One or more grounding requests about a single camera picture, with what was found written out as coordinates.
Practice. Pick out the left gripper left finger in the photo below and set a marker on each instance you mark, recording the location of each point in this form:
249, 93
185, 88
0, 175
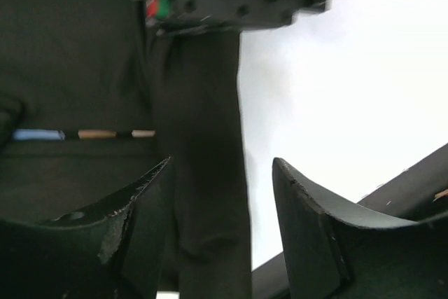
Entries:
110, 249

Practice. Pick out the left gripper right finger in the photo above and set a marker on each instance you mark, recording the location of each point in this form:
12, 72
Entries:
334, 248

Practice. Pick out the black printed t-shirt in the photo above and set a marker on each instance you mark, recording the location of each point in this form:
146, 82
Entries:
91, 100

